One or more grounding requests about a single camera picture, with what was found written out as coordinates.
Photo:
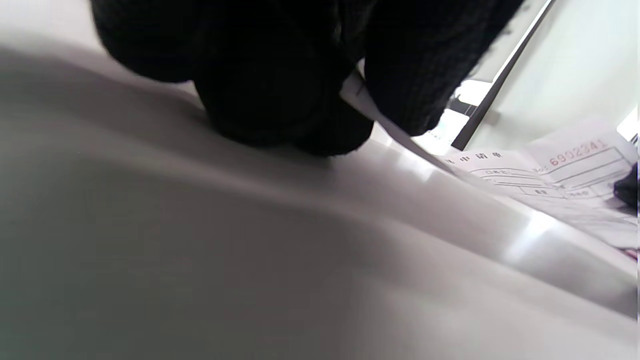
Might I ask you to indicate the person's right hand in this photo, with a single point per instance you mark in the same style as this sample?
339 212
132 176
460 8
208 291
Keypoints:
629 189

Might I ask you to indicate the person's left hand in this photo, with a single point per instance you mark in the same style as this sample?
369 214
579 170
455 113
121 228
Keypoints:
280 70

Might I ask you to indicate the white paper invoice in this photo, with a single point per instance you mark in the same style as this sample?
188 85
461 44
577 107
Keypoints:
575 170

